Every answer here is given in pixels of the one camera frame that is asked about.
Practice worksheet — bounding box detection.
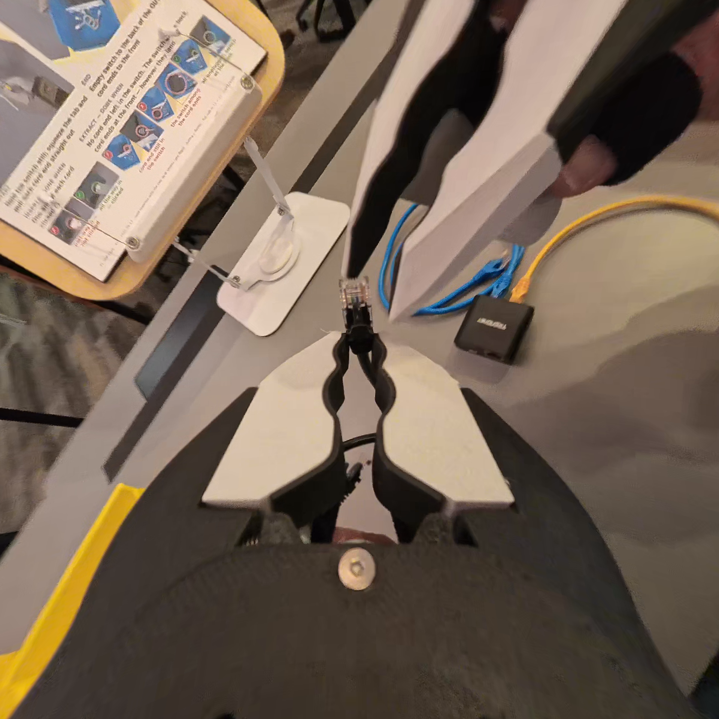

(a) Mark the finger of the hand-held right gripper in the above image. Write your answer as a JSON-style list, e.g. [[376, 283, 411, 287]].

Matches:
[[342, 0, 515, 280], [389, 0, 632, 324]]

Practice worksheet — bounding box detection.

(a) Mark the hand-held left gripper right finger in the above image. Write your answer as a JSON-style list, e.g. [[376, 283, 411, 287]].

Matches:
[[368, 333, 516, 543]]

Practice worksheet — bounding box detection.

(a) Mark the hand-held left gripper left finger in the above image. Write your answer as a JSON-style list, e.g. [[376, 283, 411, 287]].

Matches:
[[201, 331, 350, 543]]

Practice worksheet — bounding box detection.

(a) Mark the black network switch box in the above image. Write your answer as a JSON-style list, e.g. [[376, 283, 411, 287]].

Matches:
[[454, 295, 534, 366]]

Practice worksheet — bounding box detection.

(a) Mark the black ethernet cable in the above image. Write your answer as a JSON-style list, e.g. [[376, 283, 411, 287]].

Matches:
[[338, 275, 378, 495]]

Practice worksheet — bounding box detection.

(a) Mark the blue ethernet cable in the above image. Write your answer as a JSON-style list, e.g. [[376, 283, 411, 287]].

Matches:
[[379, 202, 526, 318]]

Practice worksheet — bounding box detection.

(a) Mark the yellow ethernet cable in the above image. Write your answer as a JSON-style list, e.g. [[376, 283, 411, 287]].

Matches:
[[508, 195, 719, 301]]

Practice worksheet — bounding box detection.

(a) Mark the yellow bin with black divider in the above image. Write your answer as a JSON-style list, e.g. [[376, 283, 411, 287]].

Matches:
[[0, 483, 147, 719]]

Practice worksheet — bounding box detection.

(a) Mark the person's right hand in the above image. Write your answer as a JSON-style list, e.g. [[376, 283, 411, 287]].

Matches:
[[550, 17, 719, 198]]

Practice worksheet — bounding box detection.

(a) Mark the instruction sheet on stand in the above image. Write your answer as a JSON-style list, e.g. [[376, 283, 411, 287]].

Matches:
[[0, 0, 286, 301]]

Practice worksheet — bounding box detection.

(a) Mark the printed instruction sheet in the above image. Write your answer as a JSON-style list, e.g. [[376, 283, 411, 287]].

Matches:
[[0, 0, 267, 282]]

